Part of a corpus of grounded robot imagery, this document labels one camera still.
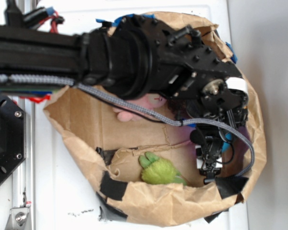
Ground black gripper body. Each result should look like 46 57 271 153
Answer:
190 107 248 184

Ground blue ball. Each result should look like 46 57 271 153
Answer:
221 133 233 153

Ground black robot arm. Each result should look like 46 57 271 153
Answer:
0 15 249 184

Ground brown rock chunk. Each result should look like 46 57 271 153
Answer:
168 100 188 120

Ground green plush toy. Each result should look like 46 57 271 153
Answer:
138 151 187 185

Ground brown paper bag bin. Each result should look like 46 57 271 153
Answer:
43 11 267 227

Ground pink plush bunny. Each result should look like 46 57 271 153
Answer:
112 93 168 122

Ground aluminium frame rail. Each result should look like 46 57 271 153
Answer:
12 96 35 230

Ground metal corner bracket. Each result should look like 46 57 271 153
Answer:
5 207 32 230

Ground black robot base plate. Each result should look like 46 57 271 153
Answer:
0 94 24 186

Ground red and blue wire bundle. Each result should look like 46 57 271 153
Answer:
23 6 65 34

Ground grey braided cable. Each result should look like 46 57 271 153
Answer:
0 73 255 178

